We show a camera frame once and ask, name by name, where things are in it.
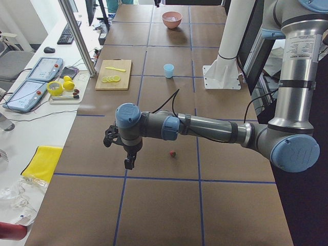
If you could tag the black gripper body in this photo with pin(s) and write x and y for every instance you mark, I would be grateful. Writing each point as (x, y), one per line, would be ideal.
(131, 149)

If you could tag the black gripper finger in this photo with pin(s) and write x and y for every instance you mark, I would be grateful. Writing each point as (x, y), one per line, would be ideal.
(129, 162)

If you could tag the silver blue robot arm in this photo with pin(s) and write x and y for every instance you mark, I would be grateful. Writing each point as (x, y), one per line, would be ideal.
(286, 141)

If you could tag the light blue cup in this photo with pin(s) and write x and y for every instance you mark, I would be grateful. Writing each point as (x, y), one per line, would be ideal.
(168, 70)

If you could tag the clear ice cubes pile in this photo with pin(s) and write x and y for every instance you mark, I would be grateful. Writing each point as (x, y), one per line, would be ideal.
(171, 18)

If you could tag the red strawberry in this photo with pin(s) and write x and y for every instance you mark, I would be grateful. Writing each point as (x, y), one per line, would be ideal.
(172, 153)

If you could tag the wooden cutting board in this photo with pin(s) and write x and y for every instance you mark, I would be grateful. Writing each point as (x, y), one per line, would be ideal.
(123, 84)

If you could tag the white tray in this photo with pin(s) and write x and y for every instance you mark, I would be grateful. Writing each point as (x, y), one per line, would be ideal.
(81, 81)

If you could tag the yellow plastic knife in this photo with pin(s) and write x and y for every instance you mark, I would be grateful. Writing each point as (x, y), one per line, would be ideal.
(115, 69)

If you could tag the yellow cloth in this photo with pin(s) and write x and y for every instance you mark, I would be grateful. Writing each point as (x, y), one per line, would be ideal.
(43, 163)

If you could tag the yellow lemon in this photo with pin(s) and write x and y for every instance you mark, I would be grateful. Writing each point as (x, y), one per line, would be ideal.
(67, 78)
(68, 85)

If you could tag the yellow tape roll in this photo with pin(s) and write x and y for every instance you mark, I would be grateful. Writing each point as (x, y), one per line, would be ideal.
(55, 88)

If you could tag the purple notebook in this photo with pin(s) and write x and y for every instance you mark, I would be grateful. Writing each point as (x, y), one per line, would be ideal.
(69, 71)

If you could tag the clear plastic bag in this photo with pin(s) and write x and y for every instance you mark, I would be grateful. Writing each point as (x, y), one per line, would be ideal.
(21, 202)

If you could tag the teach pendant tablet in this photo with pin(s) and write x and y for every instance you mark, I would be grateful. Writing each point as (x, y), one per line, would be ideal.
(26, 96)
(46, 69)

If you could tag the black keyboard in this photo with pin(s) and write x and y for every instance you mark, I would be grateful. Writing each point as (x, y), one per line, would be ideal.
(66, 37)

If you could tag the black computer mouse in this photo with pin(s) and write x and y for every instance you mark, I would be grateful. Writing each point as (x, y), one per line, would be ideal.
(49, 50)

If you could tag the red bottle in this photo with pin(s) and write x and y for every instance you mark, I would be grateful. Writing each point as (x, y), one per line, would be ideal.
(13, 231)

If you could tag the pink bowl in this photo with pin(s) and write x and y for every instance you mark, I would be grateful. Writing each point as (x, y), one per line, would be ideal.
(172, 25)

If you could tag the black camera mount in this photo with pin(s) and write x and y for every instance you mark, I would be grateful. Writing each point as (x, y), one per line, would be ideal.
(112, 136)

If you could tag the white pedestal column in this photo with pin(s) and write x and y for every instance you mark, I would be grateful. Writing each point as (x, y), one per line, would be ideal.
(223, 72)

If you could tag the aluminium frame post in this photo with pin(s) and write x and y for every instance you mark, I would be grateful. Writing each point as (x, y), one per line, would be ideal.
(69, 15)

